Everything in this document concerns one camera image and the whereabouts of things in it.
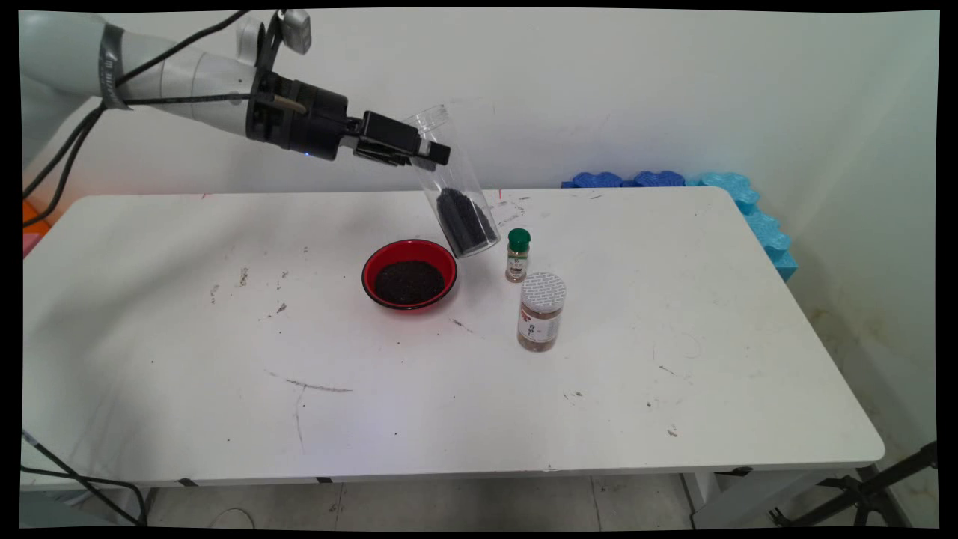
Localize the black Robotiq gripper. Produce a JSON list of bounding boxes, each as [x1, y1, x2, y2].
[[245, 69, 453, 168]]

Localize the clear jar with black seeds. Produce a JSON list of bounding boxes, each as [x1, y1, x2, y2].
[[403, 103, 501, 259]]

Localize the red bowl with black seeds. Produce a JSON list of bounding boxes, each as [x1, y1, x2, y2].
[[361, 239, 459, 311]]

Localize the green-capped spice bottle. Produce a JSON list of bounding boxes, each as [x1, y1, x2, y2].
[[504, 228, 532, 284]]

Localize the white-lidded jar of nuts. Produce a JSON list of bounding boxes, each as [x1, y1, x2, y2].
[[516, 272, 567, 353]]

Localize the light blue foam tiles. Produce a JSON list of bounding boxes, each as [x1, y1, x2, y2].
[[698, 171, 799, 283]]

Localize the orange block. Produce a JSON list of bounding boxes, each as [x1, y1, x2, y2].
[[22, 198, 52, 237]]

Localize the white table leg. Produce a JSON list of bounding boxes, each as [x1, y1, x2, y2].
[[681, 470, 861, 529]]

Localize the black tripod stand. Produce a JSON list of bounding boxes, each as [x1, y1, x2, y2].
[[769, 440, 938, 529]]

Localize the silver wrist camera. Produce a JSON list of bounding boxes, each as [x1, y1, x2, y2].
[[280, 9, 313, 55]]

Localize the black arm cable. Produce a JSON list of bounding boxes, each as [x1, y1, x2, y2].
[[22, 93, 254, 228], [22, 10, 251, 199]]

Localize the black velcro strap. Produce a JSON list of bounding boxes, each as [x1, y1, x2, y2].
[[99, 22, 132, 112]]

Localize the black floor cable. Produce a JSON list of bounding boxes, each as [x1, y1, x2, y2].
[[21, 430, 150, 527]]

